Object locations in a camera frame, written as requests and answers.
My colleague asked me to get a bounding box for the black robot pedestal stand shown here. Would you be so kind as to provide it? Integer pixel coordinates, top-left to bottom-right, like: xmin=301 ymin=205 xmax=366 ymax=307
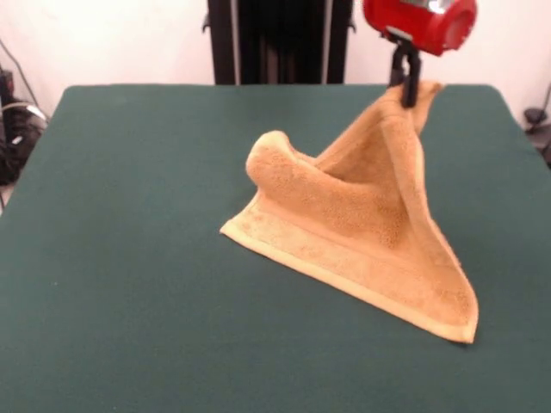
xmin=201 ymin=0 xmax=358 ymax=86

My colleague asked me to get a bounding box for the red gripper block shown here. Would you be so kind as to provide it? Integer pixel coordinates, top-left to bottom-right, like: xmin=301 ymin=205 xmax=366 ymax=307
xmin=362 ymin=0 xmax=480 ymax=108

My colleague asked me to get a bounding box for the black cable pile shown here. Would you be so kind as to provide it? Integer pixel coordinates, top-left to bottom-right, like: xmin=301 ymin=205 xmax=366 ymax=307
xmin=0 ymin=101 xmax=47 ymax=186

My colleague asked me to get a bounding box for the dark green table cloth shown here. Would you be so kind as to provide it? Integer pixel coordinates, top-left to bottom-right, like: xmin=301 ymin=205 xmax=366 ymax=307
xmin=0 ymin=84 xmax=551 ymax=413

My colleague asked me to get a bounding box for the orange terry towel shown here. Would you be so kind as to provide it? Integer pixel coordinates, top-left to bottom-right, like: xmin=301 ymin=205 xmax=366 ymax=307
xmin=219 ymin=80 xmax=480 ymax=345

